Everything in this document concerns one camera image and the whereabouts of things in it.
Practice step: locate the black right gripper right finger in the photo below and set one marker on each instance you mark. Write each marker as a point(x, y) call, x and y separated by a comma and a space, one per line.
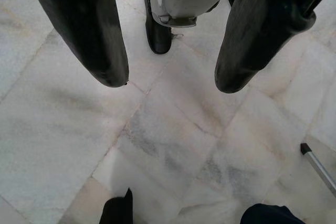
point(257, 30)

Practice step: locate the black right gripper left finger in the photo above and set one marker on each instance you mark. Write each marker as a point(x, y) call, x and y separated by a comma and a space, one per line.
point(84, 24)

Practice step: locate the black fabric piece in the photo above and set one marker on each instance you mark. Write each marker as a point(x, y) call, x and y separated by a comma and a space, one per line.
point(116, 211)

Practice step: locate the dark navy fabric item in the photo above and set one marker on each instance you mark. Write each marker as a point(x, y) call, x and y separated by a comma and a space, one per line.
point(270, 216)

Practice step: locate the silver metal clothes rack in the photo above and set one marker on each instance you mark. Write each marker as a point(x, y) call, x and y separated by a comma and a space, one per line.
point(319, 167)

